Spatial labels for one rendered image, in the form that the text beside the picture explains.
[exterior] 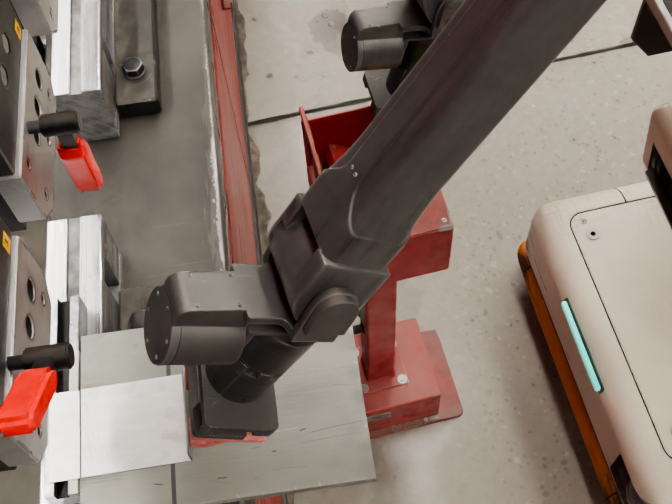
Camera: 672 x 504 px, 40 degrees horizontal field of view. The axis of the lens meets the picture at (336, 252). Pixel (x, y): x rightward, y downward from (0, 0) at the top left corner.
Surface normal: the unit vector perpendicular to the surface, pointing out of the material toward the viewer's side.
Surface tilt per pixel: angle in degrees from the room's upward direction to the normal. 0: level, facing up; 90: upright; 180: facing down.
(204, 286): 27
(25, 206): 90
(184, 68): 0
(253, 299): 32
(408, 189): 79
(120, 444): 0
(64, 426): 0
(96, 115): 90
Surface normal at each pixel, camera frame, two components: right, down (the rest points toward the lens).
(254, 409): 0.47, -0.51
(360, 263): 0.26, 0.75
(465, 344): -0.04, -0.50
